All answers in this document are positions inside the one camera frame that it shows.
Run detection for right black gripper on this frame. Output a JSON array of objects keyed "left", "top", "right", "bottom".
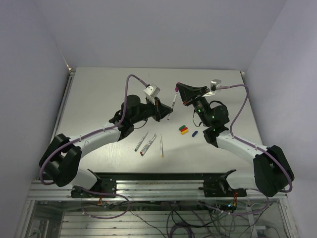
[{"left": 177, "top": 83, "right": 211, "bottom": 127}]

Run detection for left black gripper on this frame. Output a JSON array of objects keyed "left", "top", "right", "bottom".
[{"left": 131, "top": 97, "right": 173, "bottom": 124}]

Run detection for purple marker pen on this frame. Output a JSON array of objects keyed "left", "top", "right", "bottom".
[{"left": 167, "top": 92, "right": 178, "bottom": 120}]

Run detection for green marker pen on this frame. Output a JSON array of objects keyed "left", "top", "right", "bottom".
[{"left": 134, "top": 132, "right": 148, "bottom": 152}]

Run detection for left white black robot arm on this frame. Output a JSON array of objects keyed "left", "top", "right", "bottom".
[{"left": 39, "top": 95, "right": 173, "bottom": 197}]

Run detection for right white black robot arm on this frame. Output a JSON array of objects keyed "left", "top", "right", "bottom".
[{"left": 176, "top": 81, "right": 294, "bottom": 197}]

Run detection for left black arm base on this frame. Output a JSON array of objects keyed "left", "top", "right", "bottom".
[{"left": 70, "top": 169, "right": 116, "bottom": 198}]

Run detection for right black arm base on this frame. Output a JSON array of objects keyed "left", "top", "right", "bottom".
[{"left": 198, "top": 170, "right": 247, "bottom": 198}]

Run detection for yellow marker pen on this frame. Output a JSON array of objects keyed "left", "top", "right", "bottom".
[{"left": 159, "top": 135, "right": 164, "bottom": 158}]

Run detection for red marker pen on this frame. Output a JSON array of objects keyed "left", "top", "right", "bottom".
[{"left": 139, "top": 133, "right": 157, "bottom": 154}]

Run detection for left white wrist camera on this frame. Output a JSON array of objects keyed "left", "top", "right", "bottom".
[{"left": 143, "top": 84, "right": 160, "bottom": 98}]

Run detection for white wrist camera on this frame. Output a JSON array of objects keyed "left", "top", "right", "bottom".
[
  {"left": 143, "top": 84, "right": 160, "bottom": 98},
  {"left": 205, "top": 79, "right": 221, "bottom": 97}
]

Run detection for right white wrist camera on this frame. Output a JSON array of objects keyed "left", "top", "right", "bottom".
[{"left": 205, "top": 79, "right": 221, "bottom": 97}]

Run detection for loose cables under table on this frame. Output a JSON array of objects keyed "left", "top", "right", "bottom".
[{"left": 81, "top": 195, "right": 273, "bottom": 238}]

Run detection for aluminium rail frame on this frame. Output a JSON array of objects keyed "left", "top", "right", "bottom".
[{"left": 17, "top": 67, "right": 297, "bottom": 238}]

